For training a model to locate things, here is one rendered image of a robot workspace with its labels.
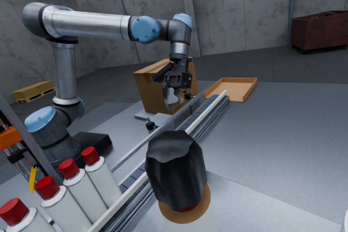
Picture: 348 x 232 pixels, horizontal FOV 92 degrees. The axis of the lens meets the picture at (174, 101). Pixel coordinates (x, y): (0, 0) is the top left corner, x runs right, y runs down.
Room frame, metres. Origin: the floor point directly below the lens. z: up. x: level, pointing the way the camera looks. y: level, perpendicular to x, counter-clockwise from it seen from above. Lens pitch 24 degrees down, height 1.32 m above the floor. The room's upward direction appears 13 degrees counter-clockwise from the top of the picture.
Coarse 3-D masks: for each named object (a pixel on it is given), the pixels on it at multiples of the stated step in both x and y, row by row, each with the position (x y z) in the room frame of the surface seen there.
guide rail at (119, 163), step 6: (210, 84) 0.92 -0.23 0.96; (204, 90) 0.86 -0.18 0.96; (198, 96) 0.81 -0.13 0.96; (192, 102) 0.76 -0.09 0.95; (174, 114) 0.66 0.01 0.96; (168, 120) 0.63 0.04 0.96; (162, 126) 0.59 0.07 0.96; (156, 132) 0.57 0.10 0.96; (150, 138) 0.54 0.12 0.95; (138, 144) 0.51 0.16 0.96; (144, 144) 0.52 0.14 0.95; (132, 150) 0.48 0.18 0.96; (126, 156) 0.46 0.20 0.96; (120, 162) 0.44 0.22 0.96; (114, 168) 0.42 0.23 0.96; (54, 222) 0.29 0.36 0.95
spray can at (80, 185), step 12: (60, 168) 0.31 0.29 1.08; (72, 168) 0.32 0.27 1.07; (72, 180) 0.31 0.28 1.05; (84, 180) 0.32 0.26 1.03; (72, 192) 0.30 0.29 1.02; (84, 192) 0.31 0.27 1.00; (96, 192) 0.33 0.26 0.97; (84, 204) 0.30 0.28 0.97; (96, 204) 0.31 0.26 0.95; (96, 216) 0.30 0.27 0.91
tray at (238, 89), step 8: (224, 80) 1.23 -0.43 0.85; (232, 80) 1.19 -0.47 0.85; (240, 80) 1.15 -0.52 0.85; (248, 80) 1.11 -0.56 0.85; (256, 80) 1.06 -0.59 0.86; (216, 88) 1.15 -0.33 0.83; (224, 88) 1.12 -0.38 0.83; (232, 88) 1.08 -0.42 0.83; (240, 88) 1.05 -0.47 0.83; (248, 88) 1.02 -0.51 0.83; (208, 96) 1.04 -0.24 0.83; (232, 96) 0.96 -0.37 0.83; (240, 96) 0.93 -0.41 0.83
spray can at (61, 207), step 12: (48, 180) 0.28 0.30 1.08; (48, 192) 0.27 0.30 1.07; (60, 192) 0.28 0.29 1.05; (48, 204) 0.26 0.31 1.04; (60, 204) 0.27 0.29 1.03; (72, 204) 0.28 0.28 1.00; (60, 216) 0.26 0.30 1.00; (72, 216) 0.27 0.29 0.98; (84, 216) 0.29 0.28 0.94; (60, 228) 0.26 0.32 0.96; (72, 228) 0.26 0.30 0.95; (84, 228) 0.27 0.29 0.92
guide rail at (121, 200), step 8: (208, 112) 0.72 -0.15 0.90; (200, 120) 0.66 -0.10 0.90; (192, 128) 0.61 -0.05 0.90; (144, 176) 0.40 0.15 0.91; (136, 184) 0.38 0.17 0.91; (128, 192) 0.35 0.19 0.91; (120, 200) 0.33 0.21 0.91; (112, 208) 0.31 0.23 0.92; (104, 216) 0.30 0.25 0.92; (96, 224) 0.28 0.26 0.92; (104, 224) 0.29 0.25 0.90
